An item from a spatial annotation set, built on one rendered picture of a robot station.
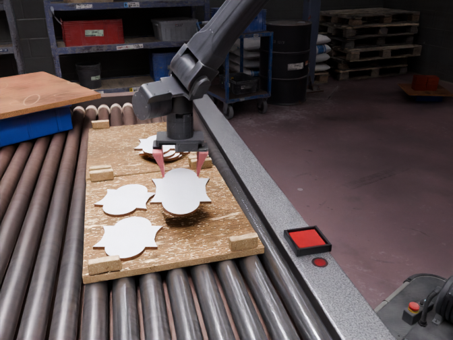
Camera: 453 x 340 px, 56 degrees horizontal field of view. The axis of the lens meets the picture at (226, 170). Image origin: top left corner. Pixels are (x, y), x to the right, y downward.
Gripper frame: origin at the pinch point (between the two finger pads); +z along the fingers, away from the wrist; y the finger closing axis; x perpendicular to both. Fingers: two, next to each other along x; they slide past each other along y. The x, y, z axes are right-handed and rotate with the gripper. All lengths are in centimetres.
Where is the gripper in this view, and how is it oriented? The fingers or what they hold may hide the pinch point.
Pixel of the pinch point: (180, 174)
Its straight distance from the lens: 97.5
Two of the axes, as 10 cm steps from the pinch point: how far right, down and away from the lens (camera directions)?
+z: -0.3, 9.2, 3.8
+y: 9.9, -0.2, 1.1
